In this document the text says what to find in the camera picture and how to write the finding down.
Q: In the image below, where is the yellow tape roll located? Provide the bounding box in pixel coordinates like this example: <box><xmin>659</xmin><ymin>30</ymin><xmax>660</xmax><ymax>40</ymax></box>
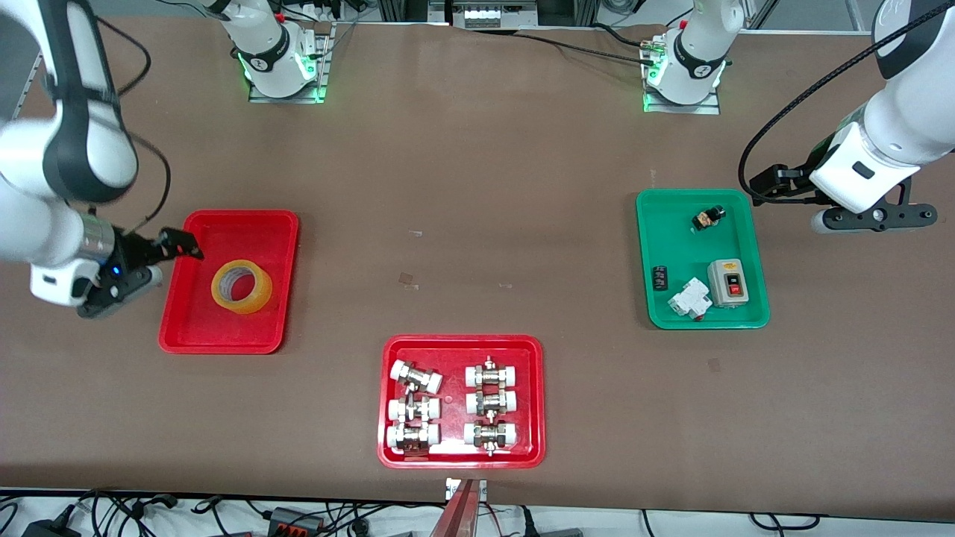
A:
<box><xmin>211</xmin><ymin>260</ymin><xmax>274</xmax><ymax>315</ymax></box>

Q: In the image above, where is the empty red plastic tray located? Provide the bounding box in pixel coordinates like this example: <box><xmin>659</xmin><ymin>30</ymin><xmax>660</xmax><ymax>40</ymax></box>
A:
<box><xmin>158</xmin><ymin>210</ymin><xmax>300</xmax><ymax>354</ymax></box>

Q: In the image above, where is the green plastic tray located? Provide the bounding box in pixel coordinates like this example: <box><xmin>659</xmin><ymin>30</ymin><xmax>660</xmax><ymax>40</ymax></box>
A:
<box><xmin>636</xmin><ymin>189</ymin><xmax>771</xmax><ymax>330</ymax></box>

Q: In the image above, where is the red tray holding fittings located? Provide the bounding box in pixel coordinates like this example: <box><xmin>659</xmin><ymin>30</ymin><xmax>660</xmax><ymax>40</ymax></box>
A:
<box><xmin>377</xmin><ymin>335</ymin><xmax>546</xmax><ymax>469</ymax></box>

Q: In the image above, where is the white circuit breaker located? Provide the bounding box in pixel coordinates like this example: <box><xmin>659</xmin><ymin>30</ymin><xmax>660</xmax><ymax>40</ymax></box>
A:
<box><xmin>668</xmin><ymin>277</ymin><xmax>711</xmax><ymax>321</ymax></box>

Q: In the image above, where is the black power adapter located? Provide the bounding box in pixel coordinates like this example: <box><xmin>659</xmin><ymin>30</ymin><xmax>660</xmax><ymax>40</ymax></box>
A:
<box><xmin>22</xmin><ymin>518</ymin><xmax>83</xmax><ymax>537</ymax></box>

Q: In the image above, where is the tilted white metal pipe fitting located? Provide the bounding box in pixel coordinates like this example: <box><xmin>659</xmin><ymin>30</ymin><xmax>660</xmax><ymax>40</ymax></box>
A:
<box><xmin>390</xmin><ymin>359</ymin><xmax>444</xmax><ymax>395</ymax></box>

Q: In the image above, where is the black orange connector block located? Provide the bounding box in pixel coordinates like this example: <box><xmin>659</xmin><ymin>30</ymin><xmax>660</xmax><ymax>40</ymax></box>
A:
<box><xmin>267</xmin><ymin>507</ymin><xmax>325</xmax><ymax>535</ymax></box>

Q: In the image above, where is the white power strip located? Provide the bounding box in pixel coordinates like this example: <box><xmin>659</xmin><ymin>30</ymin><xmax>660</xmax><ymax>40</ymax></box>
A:
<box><xmin>463</xmin><ymin>6</ymin><xmax>523</xmax><ymax>29</ymax></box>

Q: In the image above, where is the red metal bar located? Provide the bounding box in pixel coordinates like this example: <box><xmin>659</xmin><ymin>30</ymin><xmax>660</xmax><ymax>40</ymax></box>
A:
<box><xmin>429</xmin><ymin>479</ymin><xmax>478</xmax><ymax>537</ymax></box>

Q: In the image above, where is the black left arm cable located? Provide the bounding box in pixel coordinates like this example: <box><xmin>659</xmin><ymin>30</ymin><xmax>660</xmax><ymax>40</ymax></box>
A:
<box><xmin>738</xmin><ymin>0</ymin><xmax>937</xmax><ymax>204</ymax></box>

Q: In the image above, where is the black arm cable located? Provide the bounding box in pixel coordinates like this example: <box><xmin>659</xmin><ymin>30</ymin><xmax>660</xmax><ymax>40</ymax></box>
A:
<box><xmin>93</xmin><ymin>16</ymin><xmax>173</xmax><ymax>233</ymax></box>
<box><xmin>738</xmin><ymin>0</ymin><xmax>937</xmax><ymax>204</ymax></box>

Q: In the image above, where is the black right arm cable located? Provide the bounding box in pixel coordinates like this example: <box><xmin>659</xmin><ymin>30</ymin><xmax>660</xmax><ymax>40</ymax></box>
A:
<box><xmin>93</xmin><ymin>16</ymin><xmax>173</xmax><ymax>233</ymax></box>

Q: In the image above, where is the grey push button switch box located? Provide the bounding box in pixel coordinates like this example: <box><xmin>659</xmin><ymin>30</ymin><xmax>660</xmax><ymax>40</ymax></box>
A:
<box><xmin>707</xmin><ymin>259</ymin><xmax>750</xmax><ymax>309</ymax></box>

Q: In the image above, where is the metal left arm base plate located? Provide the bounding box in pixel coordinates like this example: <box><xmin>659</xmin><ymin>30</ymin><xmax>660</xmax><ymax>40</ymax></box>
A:
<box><xmin>643</xmin><ymin>75</ymin><xmax>721</xmax><ymax>116</ymax></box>

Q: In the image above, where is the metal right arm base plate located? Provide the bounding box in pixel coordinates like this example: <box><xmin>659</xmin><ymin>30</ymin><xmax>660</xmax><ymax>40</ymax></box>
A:
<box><xmin>248</xmin><ymin>21</ymin><xmax>330</xmax><ymax>104</ymax></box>

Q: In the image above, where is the black cable across table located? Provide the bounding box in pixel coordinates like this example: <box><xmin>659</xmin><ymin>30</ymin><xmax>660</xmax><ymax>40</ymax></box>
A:
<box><xmin>513</xmin><ymin>31</ymin><xmax>659</xmax><ymax>65</ymax></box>

